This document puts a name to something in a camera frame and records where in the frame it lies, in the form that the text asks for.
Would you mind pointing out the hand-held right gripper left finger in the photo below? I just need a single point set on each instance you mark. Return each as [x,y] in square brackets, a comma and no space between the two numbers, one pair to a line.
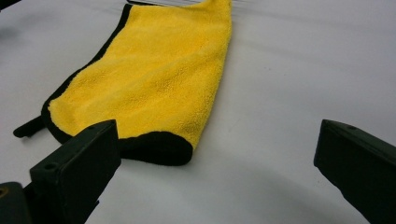
[77,168]

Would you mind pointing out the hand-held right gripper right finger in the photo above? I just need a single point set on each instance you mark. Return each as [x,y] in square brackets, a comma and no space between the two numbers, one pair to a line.
[358,161]

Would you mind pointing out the yellow towel with black trim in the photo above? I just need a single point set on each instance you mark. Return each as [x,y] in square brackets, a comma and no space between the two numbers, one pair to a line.
[149,77]

